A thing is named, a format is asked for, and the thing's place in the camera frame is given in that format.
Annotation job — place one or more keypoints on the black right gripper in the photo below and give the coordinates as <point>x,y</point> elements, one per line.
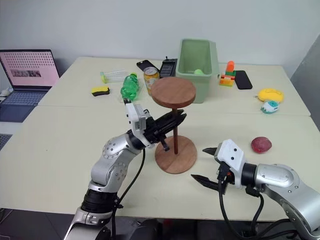
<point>224,176</point>

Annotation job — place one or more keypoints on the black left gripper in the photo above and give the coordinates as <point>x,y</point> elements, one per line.
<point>151,131</point>

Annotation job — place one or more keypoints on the wooden pole with round top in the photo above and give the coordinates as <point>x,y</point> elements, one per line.
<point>173,91</point>

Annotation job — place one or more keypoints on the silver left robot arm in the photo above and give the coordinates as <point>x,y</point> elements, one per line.
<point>110,160</point>

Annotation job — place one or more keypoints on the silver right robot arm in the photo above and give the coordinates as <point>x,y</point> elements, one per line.
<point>280,177</point>

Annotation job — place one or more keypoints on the round wooden base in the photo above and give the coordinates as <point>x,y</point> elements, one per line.
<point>181,160</point>

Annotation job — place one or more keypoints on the red round fruit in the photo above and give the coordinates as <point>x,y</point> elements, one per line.
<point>261,145</point>

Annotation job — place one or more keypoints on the yellow drink can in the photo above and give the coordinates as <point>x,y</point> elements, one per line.
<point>150,79</point>

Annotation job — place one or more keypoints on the green plastic bin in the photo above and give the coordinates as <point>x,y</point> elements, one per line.
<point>197,82</point>

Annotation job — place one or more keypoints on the black remote control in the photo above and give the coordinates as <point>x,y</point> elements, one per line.
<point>168,68</point>

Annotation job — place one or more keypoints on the green plastic bottle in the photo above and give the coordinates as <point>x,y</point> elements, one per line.
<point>129,87</point>

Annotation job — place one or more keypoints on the green ball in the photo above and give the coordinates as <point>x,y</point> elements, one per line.
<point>199,72</point>

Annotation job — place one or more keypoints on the black smartphone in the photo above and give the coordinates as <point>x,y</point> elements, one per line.
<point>243,80</point>
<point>144,65</point>

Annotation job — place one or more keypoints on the colourful toy brick tower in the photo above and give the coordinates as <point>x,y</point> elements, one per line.
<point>227,78</point>

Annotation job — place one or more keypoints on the yellow and black sponge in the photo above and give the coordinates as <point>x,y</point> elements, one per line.
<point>100,91</point>

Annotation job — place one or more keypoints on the white and teal toy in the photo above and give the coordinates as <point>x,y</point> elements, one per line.
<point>270,107</point>

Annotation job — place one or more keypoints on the dark rounded shape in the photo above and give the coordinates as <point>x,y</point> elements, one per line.
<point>148,230</point>

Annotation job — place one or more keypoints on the yellow soft toy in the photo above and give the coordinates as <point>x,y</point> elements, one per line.
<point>270,94</point>

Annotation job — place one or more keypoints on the open laptop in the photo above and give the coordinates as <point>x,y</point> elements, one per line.
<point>27,72</point>

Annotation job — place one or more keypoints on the white computer mouse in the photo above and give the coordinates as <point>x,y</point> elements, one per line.
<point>5,92</point>

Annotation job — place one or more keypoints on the grey perforated panel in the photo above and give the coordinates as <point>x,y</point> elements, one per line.
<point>3,141</point>

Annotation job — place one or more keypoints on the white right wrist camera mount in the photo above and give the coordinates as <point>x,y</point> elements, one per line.
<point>231,156</point>

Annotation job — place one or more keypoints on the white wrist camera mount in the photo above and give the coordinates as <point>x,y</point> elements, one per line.
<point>136,117</point>
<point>231,156</point>

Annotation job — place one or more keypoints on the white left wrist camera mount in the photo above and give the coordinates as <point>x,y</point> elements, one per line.
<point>136,117</point>

